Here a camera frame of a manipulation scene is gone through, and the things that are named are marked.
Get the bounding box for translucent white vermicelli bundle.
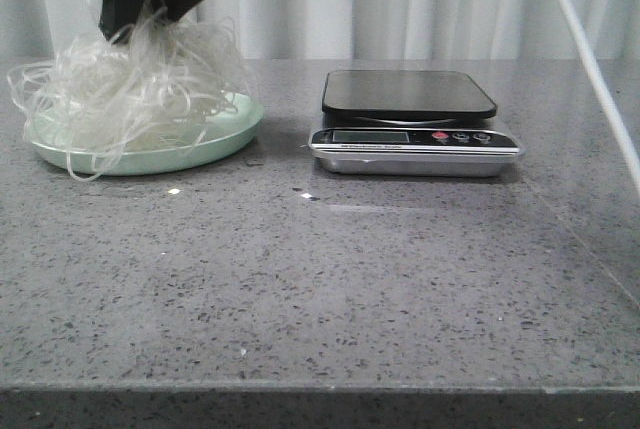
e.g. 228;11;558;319
7;10;253;166

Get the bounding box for white pleated curtain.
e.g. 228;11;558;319
0;0;640;62

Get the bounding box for mint green round plate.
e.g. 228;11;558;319
25;93;264;179

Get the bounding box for black silver kitchen scale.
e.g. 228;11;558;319
308;69;523;177

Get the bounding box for white cable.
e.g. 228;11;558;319
535;0;640;176

